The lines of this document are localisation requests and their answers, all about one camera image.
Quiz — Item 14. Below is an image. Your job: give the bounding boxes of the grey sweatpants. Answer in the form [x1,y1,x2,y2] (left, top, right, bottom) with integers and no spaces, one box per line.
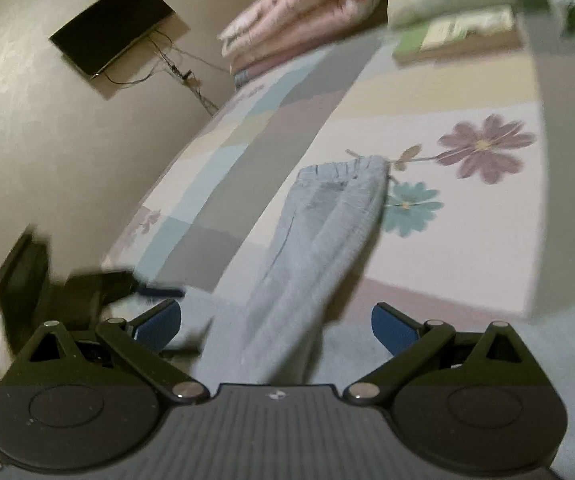
[166,153,575,480]

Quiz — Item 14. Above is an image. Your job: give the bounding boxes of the patchwork bed sheet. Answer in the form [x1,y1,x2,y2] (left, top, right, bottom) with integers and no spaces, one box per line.
[105,13,575,326]

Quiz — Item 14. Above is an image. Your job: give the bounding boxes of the folded pink quilt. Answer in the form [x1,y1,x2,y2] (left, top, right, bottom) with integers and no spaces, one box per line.
[219,0,381,74]

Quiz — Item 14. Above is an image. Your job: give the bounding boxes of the green paperback book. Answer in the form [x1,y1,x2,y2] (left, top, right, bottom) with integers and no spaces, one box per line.
[393,6,523,65]

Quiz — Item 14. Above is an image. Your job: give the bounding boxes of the black wall cable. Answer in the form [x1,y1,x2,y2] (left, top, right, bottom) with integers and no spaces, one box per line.
[102,29,231,114]

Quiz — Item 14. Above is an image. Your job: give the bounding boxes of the wall mounted television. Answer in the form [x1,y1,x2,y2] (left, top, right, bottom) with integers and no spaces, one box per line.
[50,0,174,79]

